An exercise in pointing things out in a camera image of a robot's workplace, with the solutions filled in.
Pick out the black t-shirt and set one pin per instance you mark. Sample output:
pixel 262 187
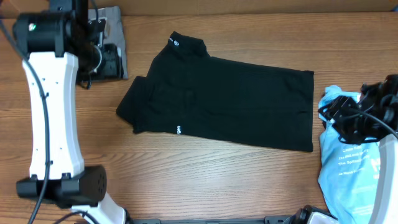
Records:
pixel 189 92

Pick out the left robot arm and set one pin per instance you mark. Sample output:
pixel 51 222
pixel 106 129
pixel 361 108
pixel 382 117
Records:
pixel 71 43

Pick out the light blue t-shirt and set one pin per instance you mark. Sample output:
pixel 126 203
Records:
pixel 348 177

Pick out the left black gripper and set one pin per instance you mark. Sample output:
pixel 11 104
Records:
pixel 114 69

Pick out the folded grey shorts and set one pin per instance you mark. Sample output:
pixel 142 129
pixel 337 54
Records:
pixel 116 35

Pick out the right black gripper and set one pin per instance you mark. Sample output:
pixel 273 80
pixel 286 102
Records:
pixel 336 114

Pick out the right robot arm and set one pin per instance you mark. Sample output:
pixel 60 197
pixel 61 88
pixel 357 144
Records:
pixel 385 204

